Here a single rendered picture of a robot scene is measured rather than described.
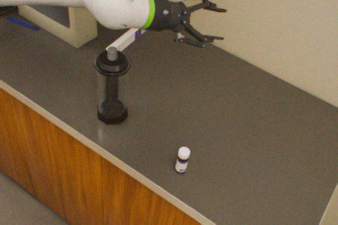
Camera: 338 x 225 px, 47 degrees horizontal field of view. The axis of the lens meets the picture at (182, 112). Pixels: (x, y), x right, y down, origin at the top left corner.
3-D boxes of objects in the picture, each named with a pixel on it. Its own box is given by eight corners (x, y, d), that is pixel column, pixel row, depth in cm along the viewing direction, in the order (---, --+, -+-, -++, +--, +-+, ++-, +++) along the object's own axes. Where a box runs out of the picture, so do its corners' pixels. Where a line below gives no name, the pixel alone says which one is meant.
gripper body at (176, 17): (154, -2, 103) (180, 4, 110) (152, 30, 105) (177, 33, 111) (171, -3, 98) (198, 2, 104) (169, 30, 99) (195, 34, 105)
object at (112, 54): (110, 53, 117) (110, 35, 112) (134, 66, 114) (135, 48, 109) (89, 67, 111) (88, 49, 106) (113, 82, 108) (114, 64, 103)
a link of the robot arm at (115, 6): (98, 34, 87) (111, -14, 82) (76, 14, 95) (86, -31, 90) (148, 39, 96) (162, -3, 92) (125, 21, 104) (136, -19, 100)
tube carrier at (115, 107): (110, 95, 131) (110, 44, 116) (135, 110, 128) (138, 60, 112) (88, 112, 125) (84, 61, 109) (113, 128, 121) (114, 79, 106)
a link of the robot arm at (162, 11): (155, 29, 94) (158, -9, 93) (129, 29, 103) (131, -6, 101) (174, 32, 98) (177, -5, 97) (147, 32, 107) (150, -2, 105)
